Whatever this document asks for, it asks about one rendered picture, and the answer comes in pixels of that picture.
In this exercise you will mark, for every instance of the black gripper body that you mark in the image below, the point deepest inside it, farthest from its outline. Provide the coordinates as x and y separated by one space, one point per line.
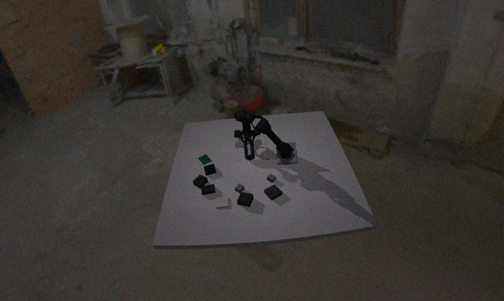
237 133

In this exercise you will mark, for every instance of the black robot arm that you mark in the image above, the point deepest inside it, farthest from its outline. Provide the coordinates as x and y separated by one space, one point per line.
264 127

